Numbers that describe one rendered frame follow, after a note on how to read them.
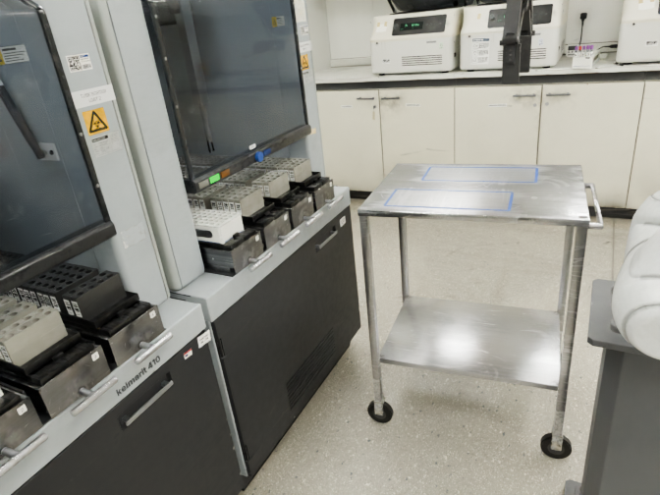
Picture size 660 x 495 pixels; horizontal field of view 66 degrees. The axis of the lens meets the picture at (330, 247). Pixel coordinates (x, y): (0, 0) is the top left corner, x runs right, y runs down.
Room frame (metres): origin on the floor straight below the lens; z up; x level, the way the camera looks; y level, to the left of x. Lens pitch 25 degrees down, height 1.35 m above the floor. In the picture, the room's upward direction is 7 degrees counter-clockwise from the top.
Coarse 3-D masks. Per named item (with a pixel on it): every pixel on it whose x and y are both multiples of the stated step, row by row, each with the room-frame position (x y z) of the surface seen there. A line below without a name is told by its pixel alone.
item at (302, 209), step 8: (304, 192) 1.56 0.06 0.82; (288, 200) 1.51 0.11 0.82; (296, 200) 1.50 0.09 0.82; (304, 200) 1.54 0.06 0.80; (312, 200) 1.58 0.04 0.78; (288, 208) 1.47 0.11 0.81; (296, 208) 1.49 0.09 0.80; (304, 208) 1.53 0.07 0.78; (312, 208) 1.57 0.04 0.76; (296, 216) 1.48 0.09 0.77; (304, 216) 1.52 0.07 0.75; (320, 216) 1.53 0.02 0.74; (296, 224) 1.48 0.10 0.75; (304, 224) 1.46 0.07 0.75
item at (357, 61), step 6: (594, 42) 3.43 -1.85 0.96; (600, 42) 3.41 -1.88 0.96; (606, 42) 3.39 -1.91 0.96; (612, 42) 3.37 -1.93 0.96; (594, 48) 3.42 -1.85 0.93; (600, 48) 3.40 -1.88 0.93; (606, 48) 3.39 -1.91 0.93; (612, 48) 3.37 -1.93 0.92; (564, 54) 3.50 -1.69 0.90; (330, 60) 4.37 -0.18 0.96; (336, 60) 4.35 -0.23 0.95; (342, 60) 4.32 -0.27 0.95; (348, 60) 4.29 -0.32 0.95; (354, 60) 4.27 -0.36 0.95; (360, 60) 4.24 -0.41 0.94; (366, 60) 4.21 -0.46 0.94; (336, 66) 4.35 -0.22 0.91; (342, 66) 4.32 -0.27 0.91; (348, 66) 4.29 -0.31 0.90; (354, 66) 4.27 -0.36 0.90
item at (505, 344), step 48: (384, 192) 1.47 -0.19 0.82; (432, 192) 1.42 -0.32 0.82; (480, 192) 1.37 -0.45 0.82; (528, 192) 1.33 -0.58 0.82; (576, 192) 1.29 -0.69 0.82; (576, 240) 1.12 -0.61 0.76; (576, 288) 1.12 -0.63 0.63; (432, 336) 1.45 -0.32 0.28; (480, 336) 1.42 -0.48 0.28; (528, 336) 1.39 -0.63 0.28; (528, 384) 1.17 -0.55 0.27
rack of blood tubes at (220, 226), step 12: (192, 216) 1.34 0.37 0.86; (204, 216) 1.33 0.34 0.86; (216, 216) 1.32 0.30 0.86; (228, 216) 1.31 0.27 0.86; (240, 216) 1.31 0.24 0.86; (204, 228) 1.26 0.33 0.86; (216, 228) 1.23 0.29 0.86; (228, 228) 1.26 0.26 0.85; (240, 228) 1.30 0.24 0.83; (204, 240) 1.26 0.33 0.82; (216, 240) 1.24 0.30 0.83
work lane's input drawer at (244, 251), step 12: (240, 240) 1.24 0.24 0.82; (252, 240) 1.28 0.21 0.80; (204, 252) 1.24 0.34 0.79; (216, 252) 1.22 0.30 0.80; (228, 252) 1.20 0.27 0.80; (240, 252) 1.23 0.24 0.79; (252, 252) 1.27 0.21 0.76; (216, 264) 1.23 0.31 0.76; (228, 264) 1.21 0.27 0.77; (240, 264) 1.22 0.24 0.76
